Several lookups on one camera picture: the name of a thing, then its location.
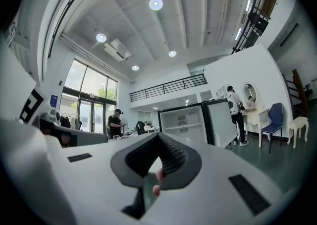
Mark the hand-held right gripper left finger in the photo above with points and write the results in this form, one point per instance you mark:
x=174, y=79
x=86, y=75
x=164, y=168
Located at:
x=131, y=169

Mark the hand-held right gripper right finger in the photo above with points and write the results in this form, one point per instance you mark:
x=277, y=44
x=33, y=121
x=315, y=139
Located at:
x=178, y=159

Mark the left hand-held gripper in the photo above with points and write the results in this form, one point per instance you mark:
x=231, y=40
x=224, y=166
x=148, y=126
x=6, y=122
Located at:
x=29, y=105

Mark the person's right hand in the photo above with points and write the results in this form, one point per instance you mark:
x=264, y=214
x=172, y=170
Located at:
x=159, y=175

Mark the person's left hand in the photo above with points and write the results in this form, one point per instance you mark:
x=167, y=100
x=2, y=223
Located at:
x=65, y=138

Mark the white work table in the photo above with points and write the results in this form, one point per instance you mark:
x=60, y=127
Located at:
x=153, y=128

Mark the clothes rack with garments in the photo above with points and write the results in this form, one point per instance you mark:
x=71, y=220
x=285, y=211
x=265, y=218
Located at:
x=69, y=121

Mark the standing fan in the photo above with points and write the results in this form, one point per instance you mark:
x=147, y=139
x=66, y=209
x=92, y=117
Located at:
x=124, y=123

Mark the black mezzanine railing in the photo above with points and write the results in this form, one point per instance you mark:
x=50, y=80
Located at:
x=168, y=86

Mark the white vanity dresser with mirror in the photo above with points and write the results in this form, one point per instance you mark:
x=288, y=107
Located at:
x=255, y=115

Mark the round ceiling light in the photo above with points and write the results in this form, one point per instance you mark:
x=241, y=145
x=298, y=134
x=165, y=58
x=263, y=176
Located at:
x=101, y=37
x=156, y=4
x=172, y=53
x=135, y=68

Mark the white ceiling air conditioner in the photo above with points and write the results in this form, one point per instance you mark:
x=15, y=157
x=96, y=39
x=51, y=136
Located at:
x=116, y=49

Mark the blue chair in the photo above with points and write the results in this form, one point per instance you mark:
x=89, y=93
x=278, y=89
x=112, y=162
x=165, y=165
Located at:
x=275, y=117

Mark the white stool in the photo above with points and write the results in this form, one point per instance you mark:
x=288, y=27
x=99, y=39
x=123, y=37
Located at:
x=299, y=125

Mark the white tube light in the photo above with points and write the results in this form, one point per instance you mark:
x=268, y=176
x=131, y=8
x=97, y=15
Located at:
x=238, y=33
x=249, y=2

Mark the black staircase railing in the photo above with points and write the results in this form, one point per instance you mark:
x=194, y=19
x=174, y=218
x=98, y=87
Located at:
x=260, y=13

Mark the blue wall poster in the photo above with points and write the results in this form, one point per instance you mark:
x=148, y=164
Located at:
x=54, y=100

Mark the glass entrance window wall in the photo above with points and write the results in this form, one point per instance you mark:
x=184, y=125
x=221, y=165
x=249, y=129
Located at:
x=94, y=87

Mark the brown wooden stair post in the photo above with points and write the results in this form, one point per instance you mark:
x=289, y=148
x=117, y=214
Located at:
x=300, y=90

